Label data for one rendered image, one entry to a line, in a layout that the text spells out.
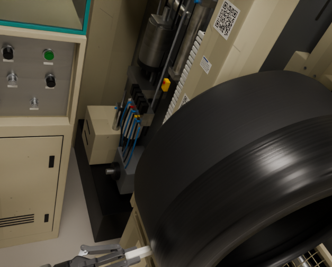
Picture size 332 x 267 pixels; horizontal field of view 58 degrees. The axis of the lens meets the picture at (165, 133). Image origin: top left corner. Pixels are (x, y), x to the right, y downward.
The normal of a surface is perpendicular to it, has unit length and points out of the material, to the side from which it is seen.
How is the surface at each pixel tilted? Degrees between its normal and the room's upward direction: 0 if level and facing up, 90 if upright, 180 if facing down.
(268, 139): 33
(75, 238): 0
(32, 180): 90
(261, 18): 90
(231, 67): 90
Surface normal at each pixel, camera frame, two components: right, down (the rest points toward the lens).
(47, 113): 0.35, 0.69
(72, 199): 0.30, -0.72
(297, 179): 0.09, 0.02
